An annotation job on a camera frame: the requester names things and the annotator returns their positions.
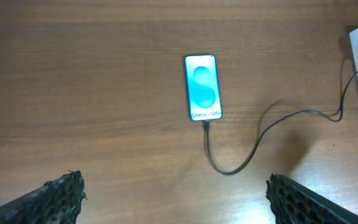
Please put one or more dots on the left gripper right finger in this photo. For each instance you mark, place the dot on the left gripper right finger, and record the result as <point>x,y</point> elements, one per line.
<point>292,203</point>

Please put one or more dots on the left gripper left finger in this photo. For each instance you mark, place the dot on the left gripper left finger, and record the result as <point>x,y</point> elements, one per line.
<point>57,201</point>

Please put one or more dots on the blue Samsung Galaxy smartphone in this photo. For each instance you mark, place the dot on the blue Samsung Galaxy smartphone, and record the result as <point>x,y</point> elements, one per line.
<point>203,89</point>

